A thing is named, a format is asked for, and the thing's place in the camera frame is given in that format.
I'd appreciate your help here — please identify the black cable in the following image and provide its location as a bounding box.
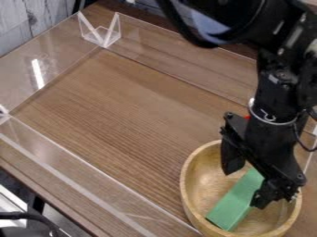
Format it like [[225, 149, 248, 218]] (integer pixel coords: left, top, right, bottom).
[[0, 211, 61, 237]]

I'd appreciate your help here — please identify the black table leg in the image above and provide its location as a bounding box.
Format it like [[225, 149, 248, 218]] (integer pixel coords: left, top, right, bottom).
[[33, 196, 45, 214]]

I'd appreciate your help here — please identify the green rectangular block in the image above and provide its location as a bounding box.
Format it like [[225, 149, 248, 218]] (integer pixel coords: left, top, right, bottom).
[[207, 168, 264, 231]]

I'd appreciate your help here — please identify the clear acrylic enclosure wall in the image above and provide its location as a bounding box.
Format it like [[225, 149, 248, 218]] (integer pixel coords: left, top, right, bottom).
[[0, 11, 317, 237]]

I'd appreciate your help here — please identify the brown wooden bowl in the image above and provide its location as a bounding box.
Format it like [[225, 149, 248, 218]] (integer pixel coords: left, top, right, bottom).
[[180, 141, 303, 237]]

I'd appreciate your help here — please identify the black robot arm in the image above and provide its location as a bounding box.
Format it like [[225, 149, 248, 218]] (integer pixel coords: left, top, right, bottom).
[[157, 0, 317, 209]]

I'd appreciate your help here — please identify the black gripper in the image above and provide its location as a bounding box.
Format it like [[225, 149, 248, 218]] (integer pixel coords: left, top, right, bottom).
[[221, 106, 308, 209]]

